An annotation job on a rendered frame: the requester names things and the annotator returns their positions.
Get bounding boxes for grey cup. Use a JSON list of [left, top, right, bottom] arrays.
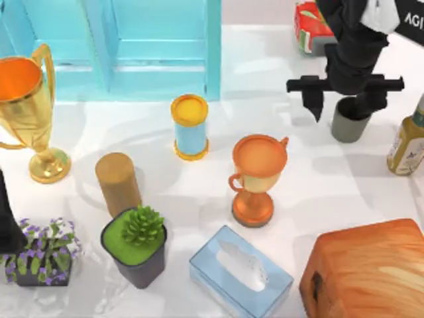
[[331, 97, 372, 144]]

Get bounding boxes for yellow-green bottle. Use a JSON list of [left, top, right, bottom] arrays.
[[386, 94, 424, 176]]

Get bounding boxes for red and green box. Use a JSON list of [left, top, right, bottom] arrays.
[[293, 1, 337, 58]]

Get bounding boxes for orange and gold trophy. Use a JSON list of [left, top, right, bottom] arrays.
[[228, 134, 290, 229]]

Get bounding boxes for blue and gold can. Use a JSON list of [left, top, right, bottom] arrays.
[[170, 93, 210, 162]]

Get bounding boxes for wooden box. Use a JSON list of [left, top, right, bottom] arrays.
[[299, 217, 424, 318]]

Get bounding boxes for light blue rack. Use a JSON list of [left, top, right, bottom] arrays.
[[0, 0, 222, 102]]

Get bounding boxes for light blue tissue box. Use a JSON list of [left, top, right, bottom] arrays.
[[189, 225, 295, 318]]

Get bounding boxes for wooden cylinder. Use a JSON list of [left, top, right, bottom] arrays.
[[95, 152, 143, 220]]

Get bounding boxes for green plant in black pot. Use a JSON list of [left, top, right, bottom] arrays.
[[100, 205, 168, 290]]

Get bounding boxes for large gold trophy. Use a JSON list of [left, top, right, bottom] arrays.
[[0, 42, 72, 184]]

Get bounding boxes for purple flowers in black pot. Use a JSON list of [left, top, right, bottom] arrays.
[[0, 217, 83, 288]]

